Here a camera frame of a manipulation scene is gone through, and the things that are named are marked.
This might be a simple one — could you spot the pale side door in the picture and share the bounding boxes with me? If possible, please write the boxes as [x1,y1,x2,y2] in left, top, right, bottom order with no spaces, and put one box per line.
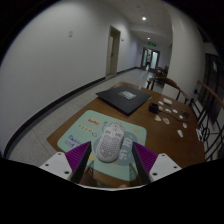
[105,25,122,79]

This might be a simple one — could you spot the white perforated computer mouse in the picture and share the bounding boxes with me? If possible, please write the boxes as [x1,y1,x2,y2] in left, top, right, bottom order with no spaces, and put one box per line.
[95,122,125,163]

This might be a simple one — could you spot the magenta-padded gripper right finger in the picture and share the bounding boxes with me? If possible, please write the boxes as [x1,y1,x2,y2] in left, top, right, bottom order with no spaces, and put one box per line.
[131,141,183,185]

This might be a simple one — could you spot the black closed laptop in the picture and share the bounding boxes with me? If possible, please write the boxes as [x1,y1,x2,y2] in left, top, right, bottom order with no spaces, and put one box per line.
[95,85,152,117]

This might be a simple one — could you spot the small black box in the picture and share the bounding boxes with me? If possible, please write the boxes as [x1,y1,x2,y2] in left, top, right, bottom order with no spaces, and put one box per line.
[148,102,160,114]

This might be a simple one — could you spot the dark window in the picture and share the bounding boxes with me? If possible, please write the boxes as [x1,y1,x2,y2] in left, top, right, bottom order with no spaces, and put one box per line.
[203,53,224,115]

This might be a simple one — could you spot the person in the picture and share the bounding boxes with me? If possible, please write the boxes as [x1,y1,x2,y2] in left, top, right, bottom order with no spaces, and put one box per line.
[145,53,152,70]

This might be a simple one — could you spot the small flat white box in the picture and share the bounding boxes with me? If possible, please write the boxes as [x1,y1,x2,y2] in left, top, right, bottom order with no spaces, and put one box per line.
[162,97,174,106]

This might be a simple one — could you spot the wooden armchair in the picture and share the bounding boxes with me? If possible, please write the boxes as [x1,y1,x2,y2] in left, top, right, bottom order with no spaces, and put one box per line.
[146,76,190,105]

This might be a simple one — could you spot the black railing with wooden handrail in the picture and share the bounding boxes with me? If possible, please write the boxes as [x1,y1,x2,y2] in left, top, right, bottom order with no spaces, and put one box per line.
[188,79,224,162]

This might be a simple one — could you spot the mint green printed mouse pad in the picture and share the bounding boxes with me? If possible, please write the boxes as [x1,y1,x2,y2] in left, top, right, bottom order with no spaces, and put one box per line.
[56,109,148,183]

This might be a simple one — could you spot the glass double door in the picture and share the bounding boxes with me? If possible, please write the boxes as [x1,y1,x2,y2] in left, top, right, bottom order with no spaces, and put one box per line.
[141,47,161,71]

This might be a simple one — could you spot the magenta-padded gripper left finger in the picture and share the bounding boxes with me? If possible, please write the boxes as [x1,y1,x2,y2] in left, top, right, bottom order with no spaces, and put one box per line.
[39,140,93,185]

